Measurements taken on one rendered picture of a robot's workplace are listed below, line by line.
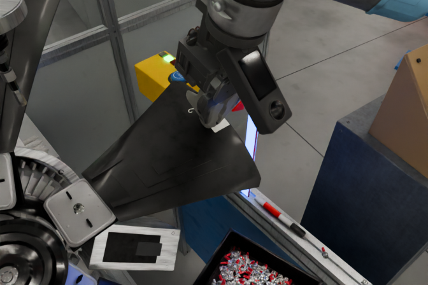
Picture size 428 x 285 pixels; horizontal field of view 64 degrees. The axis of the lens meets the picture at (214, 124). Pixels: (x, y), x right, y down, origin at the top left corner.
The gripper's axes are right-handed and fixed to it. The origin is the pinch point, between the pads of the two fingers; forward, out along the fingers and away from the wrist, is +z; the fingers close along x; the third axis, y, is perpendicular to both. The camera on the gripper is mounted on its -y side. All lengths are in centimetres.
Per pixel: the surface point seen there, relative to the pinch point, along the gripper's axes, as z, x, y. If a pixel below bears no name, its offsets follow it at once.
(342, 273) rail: 25.0, -13.2, -34.4
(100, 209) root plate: 1.9, 20.5, -0.5
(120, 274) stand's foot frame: 120, 15, 7
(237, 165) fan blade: 1.8, 0.8, -7.0
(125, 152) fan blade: 2.5, 13.1, 4.8
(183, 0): 41, -51, 62
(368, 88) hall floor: 125, -190, 1
